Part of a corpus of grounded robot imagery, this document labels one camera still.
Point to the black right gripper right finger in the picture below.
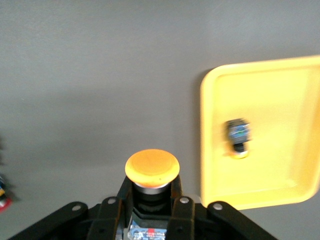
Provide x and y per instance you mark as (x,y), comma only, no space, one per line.
(183,220)

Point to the dark grey table cloth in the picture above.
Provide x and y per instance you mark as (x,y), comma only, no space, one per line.
(100,75)

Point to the yellow plastic tray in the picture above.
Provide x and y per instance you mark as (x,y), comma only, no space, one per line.
(275,100)

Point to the red mushroom push button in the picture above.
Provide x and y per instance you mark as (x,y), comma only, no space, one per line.
(3,200)

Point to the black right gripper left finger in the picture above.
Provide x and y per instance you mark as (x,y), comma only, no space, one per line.
(105,220)

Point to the yellow mushroom push button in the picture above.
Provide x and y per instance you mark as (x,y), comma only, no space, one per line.
(237,132)
(152,167)

